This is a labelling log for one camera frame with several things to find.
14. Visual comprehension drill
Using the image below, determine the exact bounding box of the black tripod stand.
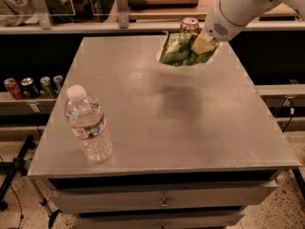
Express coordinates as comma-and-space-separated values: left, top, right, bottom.
0, 135, 35, 211

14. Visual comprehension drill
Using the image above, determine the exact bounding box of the grey cloth behind glass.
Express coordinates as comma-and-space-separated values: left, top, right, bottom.
0, 0, 73, 27

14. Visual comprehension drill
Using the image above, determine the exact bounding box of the grey drawer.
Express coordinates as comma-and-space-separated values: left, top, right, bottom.
75, 210, 244, 229
51, 180, 277, 214

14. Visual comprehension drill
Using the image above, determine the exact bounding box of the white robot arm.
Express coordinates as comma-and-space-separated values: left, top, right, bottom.
192, 0, 305, 54

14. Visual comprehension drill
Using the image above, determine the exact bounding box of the red soda can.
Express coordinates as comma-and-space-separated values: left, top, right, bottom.
4, 78, 23, 100

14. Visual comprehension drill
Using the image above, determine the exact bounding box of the blue soda can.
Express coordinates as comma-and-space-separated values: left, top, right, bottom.
21, 77, 40, 98

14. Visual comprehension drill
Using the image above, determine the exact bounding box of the clear plastic water bottle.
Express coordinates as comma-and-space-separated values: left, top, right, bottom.
65, 85, 112, 162

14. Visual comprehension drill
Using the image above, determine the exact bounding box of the green jalapeno chip bag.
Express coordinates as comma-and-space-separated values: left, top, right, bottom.
156, 32, 219, 67

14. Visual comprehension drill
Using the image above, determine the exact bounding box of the upper grey drawer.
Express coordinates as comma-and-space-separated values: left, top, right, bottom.
51, 180, 277, 214

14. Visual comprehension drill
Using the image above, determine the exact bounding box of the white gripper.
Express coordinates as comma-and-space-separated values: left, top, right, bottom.
191, 0, 247, 54

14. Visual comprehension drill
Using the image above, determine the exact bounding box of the gold soda can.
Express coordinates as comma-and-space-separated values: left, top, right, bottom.
180, 17, 199, 33

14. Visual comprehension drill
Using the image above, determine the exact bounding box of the lower grey drawer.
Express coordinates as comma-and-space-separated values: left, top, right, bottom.
75, 210, 244, 229

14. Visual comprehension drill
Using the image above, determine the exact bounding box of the silver soda can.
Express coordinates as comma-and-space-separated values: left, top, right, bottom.
53, 75, 63, 92

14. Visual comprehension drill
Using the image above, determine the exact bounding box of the green soda can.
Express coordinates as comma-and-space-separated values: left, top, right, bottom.
40, 76, 56, 98

